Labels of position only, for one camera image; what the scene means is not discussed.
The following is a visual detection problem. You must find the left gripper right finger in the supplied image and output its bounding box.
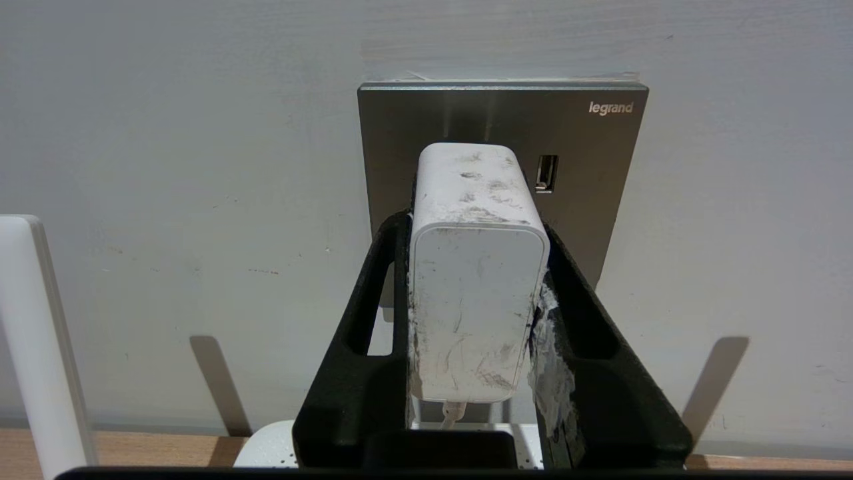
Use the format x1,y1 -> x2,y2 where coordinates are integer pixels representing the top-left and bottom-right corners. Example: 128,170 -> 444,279
530,220 -> 694,467

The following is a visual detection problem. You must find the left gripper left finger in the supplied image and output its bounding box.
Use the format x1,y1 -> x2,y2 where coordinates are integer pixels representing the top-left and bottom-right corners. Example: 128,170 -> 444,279
292,210 -> 417,467

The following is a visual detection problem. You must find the white power adapter with cord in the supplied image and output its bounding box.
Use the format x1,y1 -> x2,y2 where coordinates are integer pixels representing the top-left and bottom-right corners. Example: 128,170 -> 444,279
440,399 -> 468,429

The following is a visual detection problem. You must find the white router with antennas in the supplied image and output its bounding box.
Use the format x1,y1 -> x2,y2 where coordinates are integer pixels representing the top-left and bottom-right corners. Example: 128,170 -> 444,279
0,215 -> 544,480

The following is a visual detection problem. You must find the grey wall socket plate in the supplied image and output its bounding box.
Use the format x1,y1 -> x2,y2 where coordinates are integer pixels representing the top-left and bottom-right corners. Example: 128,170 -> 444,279
357,80 -> 650,307

